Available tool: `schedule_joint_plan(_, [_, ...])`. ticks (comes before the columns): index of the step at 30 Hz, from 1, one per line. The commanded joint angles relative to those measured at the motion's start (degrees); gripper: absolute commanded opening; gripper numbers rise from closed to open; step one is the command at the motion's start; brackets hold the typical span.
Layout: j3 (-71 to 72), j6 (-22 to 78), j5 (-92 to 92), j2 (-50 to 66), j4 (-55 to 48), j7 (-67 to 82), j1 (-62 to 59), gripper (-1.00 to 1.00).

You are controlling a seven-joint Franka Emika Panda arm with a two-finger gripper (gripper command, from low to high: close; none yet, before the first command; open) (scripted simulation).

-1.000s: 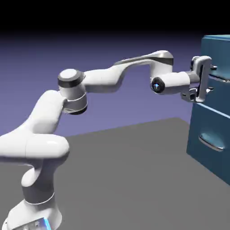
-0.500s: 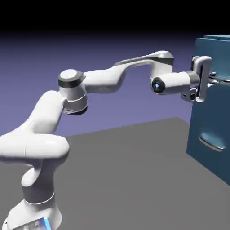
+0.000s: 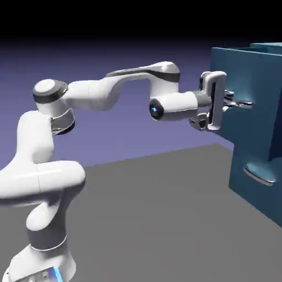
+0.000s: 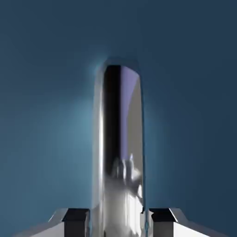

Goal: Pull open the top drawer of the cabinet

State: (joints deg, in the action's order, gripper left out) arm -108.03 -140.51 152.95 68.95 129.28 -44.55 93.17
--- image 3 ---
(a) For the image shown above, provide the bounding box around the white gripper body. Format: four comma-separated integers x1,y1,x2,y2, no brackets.
199,70,228,131

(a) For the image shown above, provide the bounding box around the curved metal drawer handle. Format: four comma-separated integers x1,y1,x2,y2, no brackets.
242,161,278,187
231,100,253,109

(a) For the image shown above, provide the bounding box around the teal drawer front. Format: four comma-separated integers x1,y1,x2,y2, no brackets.
209,46,282,164
228,143,282,229

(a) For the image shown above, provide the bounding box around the teal cabinet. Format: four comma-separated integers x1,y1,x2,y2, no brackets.
209,42,282,229

